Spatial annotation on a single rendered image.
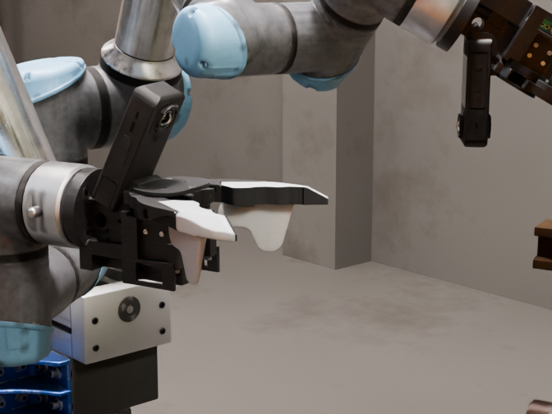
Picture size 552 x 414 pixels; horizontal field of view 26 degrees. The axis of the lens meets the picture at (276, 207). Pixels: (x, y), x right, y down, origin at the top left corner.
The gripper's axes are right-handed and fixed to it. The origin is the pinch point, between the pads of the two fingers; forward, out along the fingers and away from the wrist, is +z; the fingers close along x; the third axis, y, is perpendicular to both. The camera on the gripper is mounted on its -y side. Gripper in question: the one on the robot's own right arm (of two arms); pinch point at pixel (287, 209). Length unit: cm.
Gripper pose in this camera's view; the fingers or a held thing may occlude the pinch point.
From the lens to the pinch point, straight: 94.6
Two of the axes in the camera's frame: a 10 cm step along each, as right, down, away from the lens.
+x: -5.0, 1.9, -8.5
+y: 0.0, 9.8, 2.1
